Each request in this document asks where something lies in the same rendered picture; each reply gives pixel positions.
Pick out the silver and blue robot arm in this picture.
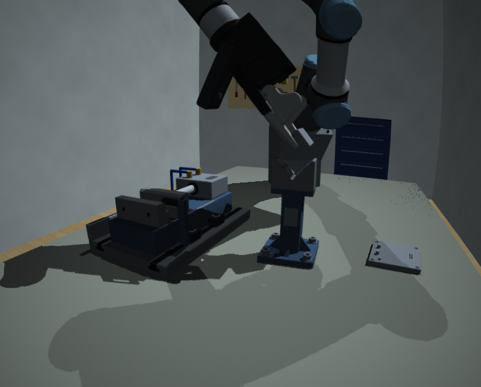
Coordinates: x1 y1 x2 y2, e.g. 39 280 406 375
178 0 363 131

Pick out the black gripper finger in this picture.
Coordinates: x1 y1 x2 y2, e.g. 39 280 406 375
276 87 307 134
236 74 302 149

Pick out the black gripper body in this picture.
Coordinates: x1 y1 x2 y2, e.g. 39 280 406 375
209 12 296 90

